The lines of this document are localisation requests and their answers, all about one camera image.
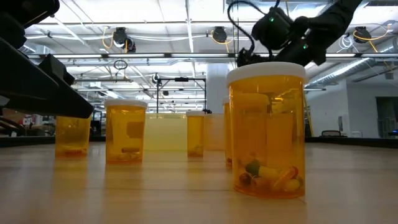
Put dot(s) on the long ceiling light strip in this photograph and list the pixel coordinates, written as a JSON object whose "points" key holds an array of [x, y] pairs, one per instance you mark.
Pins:
{"points": [[199, 55]]}

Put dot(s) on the black background rig frame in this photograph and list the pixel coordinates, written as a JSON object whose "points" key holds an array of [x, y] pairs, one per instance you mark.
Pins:
{"points": [[181, 79]]}

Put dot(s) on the orange translucent plastic bin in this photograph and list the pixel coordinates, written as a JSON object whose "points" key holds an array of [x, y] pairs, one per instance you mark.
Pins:
{"points": [[214, 133]]}

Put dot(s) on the black office chair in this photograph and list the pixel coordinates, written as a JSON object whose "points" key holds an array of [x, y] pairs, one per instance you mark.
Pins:
{"points": [[331, 133]]}

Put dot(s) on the small amber pill bottle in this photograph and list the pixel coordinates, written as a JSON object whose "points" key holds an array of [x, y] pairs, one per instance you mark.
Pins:
{"points": [[195, 133]]}

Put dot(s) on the black aluminium table frame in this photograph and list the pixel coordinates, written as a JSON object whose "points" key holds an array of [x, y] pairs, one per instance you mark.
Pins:
{"points": [[342, 141]]}

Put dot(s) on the silver ventilation duct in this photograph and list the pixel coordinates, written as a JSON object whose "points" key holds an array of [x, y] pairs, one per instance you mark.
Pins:
{"points": [[342, 70]]}

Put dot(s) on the yellow translucent plastic bin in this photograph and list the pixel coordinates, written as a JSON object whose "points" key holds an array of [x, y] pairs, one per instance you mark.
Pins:
{"points": [[164, 133]]}

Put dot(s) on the large amber bottle colourful capsules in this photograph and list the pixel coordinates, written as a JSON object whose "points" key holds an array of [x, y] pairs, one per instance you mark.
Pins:
{"points": [[267, 130]]}

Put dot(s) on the large amber pill bottle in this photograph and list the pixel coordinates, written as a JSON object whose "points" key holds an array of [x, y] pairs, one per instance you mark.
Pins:
{"points": [[124, 133], [226, 130], [73, 137]]}

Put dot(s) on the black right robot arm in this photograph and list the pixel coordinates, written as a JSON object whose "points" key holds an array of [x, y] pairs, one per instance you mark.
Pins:
{"points": [[326, 25]]}

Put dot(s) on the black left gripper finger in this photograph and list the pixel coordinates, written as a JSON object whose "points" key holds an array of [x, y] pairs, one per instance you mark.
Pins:
{"points": [[46, 102]]}

